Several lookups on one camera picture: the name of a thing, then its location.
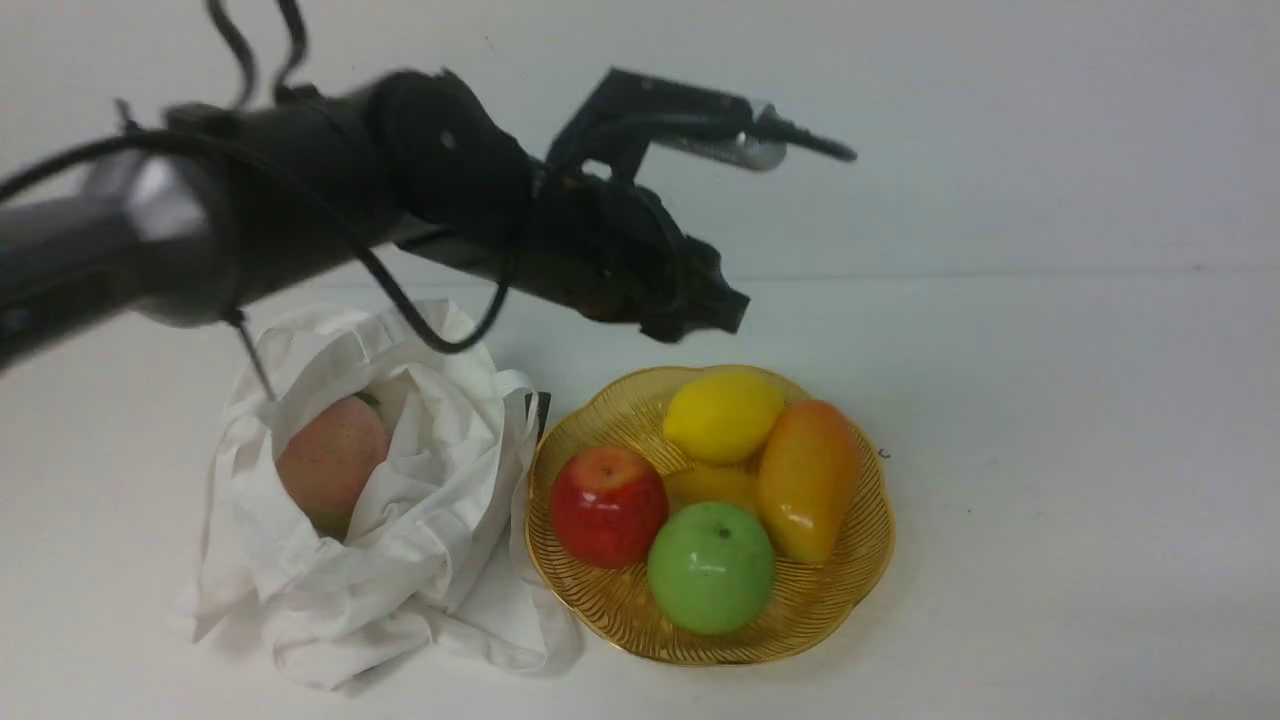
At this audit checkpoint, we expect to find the yellow lemon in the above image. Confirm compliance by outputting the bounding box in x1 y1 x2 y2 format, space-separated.
662 368 785 465

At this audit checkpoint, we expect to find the white cloth bag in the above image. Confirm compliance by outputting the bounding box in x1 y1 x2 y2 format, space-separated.
174 304 581 691

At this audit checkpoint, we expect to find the orange mango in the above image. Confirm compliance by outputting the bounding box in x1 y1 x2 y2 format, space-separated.
756 400 863 565

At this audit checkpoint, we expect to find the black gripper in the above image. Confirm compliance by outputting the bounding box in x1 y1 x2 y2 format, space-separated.
399 176 750 343

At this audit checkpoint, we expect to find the pink peach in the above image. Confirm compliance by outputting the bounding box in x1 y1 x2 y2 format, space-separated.
276 392 390 539

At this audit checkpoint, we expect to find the yellow wicker-style fruit plate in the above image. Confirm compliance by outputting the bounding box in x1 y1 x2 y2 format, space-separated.
522 366 896 667

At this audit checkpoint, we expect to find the red apple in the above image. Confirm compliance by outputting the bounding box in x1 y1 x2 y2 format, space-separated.
550 445 669 570

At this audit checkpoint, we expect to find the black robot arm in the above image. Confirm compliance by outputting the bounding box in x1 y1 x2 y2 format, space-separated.
3 69 792 365

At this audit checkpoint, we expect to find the green apple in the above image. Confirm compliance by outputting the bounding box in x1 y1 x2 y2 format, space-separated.
646 502 776 635

